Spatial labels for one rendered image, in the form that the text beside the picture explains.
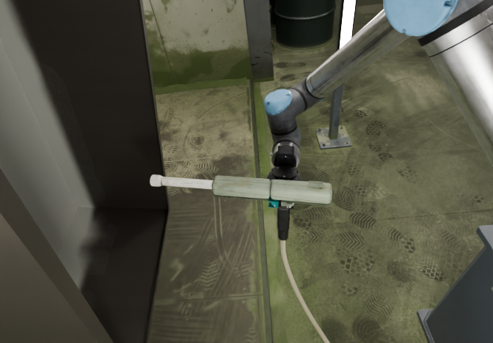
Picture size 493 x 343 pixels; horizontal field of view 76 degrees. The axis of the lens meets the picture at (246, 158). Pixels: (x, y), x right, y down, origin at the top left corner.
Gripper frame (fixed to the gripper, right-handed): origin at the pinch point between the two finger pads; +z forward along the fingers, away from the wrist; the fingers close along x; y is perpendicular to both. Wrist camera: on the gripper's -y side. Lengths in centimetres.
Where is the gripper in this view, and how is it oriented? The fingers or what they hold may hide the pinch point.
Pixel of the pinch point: (282, 201)
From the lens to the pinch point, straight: 84.1
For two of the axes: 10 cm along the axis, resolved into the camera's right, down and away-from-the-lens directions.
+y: 0.3, 8.0, 6.0
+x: -9.9, -0.6, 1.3
